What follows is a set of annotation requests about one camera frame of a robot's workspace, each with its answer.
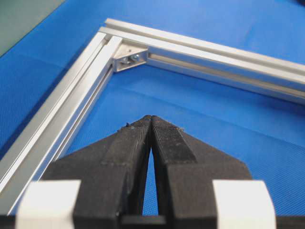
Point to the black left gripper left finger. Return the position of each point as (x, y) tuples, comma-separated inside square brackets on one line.
[(112, 172)]

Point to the aluminium corner bracket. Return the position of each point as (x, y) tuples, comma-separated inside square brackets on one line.
[(128, 56)]

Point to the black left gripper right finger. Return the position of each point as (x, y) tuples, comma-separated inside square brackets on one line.
[(184, 170)]

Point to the aluminium extrusion frame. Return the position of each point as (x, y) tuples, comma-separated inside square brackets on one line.
[(54, 126)]

